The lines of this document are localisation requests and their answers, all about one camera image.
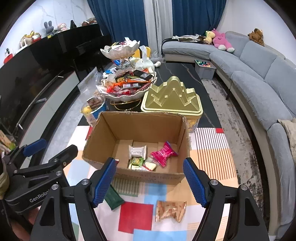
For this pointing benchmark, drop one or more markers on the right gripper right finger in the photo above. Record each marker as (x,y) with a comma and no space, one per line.
(244,221)

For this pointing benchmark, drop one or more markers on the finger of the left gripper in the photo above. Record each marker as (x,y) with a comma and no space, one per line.
(53,168)
(19,154)

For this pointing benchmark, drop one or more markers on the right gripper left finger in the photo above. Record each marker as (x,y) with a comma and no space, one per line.
(53,221)

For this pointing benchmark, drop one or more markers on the dark green snack packet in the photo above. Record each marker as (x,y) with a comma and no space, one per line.
(113,199)

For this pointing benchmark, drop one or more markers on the green yellow candy packet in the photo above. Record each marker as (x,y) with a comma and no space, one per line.
(135,162)

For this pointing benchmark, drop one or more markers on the clear bag yellow snack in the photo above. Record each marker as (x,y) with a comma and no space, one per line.
(149,164)

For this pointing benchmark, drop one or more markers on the gold fortune biscuit packet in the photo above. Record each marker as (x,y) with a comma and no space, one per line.
(170,209)

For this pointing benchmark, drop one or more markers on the person left hand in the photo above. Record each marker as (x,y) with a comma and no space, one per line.
(12,227)

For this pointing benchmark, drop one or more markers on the white tv cabinet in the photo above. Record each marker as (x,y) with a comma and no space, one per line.
(58,92)

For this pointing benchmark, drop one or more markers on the yellow bear figurine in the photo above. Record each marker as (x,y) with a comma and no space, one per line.
(86,110)

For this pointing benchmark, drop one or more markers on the brown cardboard box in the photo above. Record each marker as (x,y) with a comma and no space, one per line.
(115,131)

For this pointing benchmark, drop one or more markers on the clear nut jar blue label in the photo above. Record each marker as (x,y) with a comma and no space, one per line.
(98,105)

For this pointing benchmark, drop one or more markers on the white snack packet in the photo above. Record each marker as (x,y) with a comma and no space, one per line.
(139,152)

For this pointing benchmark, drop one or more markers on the black television screen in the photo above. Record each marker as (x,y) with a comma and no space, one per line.
(27,73)

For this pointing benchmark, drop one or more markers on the colourful patterned play mat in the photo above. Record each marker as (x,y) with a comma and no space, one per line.
(136,218)

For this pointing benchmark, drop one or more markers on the lower white snack bowl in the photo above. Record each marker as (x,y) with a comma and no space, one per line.
(124,85)

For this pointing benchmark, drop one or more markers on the white snack bowl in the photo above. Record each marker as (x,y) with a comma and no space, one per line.
(120,50)
(124,85)

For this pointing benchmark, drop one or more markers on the pink snack packet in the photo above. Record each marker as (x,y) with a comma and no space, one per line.
(161,157)

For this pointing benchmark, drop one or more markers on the beige blanket on sofa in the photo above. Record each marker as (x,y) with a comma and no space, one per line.
(290,129)

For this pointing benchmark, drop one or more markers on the upper white snack bowl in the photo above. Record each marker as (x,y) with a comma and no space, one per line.
(120,50)

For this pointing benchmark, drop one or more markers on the gold mountain shaped lid box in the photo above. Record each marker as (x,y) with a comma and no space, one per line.
(173,97)

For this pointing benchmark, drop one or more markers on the grey bunny plush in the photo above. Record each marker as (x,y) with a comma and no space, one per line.
(48,27)

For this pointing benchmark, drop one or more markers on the blue curtain left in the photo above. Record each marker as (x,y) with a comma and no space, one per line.
(121,19)

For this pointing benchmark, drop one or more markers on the blue curtain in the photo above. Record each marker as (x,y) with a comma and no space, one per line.
(192,17)
(121,19)

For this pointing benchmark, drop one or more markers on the black marble coffee table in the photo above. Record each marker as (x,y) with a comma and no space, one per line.
(180,76)

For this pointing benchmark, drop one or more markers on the grey sectional sofa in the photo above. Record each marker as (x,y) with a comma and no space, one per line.
(262,81)

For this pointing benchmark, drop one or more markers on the grey storage bin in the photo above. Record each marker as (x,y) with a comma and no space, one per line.
(204,69)

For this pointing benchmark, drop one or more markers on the blue curtain right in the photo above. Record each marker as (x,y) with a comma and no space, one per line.
(192,17)

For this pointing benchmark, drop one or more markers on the yellow plush toy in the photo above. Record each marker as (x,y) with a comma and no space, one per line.
(209,36)

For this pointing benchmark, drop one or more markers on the pink plush toy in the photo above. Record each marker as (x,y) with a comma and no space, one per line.
(221,43)

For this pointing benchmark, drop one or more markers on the brown teddy bear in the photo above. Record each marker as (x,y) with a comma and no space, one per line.
(257,36)

